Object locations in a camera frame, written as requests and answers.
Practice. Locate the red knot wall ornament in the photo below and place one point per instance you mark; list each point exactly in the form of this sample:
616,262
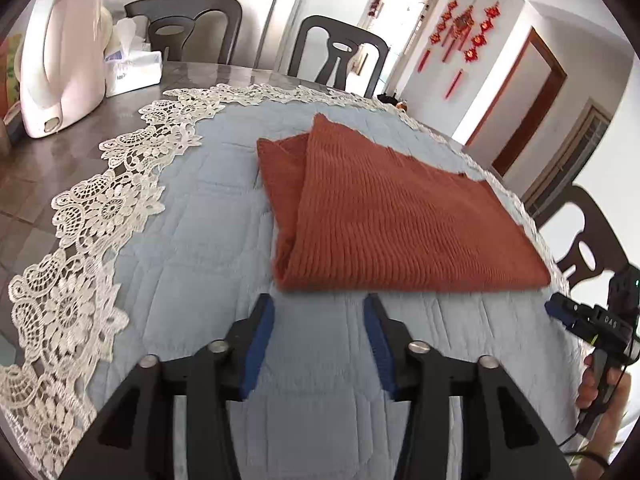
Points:
480,40
437,32

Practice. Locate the glass panel door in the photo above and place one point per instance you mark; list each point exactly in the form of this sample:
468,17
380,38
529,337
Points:
575,155

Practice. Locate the white tissue pack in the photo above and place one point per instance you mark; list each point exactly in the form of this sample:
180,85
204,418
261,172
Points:
135,70

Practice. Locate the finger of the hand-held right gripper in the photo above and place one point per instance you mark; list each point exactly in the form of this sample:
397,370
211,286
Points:
562,316
565,302

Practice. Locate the pink electric kettle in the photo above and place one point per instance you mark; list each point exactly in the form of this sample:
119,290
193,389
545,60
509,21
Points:
60,60

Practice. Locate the blue quilted lace-trimmed mat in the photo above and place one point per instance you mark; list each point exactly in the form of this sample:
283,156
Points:
190,260

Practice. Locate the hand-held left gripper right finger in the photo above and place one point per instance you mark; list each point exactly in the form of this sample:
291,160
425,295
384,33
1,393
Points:
381,350

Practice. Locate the red gold wall ornament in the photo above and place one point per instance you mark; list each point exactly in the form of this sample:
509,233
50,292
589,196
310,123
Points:
462,22

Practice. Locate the white round container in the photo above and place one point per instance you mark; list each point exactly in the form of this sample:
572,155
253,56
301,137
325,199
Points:
106,30

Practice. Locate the person's right hand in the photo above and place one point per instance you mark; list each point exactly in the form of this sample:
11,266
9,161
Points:
586,385

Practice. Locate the small black object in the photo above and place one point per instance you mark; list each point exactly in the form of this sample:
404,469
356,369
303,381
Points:
387,99

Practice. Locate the colourful printed box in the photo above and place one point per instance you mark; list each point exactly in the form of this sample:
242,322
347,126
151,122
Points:
10,80

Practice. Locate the rust knitted sweater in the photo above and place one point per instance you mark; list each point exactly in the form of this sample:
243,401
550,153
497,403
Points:
390,220

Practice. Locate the brown framed door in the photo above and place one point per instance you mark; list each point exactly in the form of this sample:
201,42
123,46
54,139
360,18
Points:
532,125

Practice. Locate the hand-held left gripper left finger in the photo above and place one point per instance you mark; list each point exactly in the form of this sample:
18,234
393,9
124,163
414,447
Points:
257,345

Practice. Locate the person's right forearm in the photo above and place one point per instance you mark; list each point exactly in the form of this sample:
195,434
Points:
615,435

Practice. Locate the dark wooden chair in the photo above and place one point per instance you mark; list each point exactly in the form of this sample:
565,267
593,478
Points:
600,220
220,10
310,27

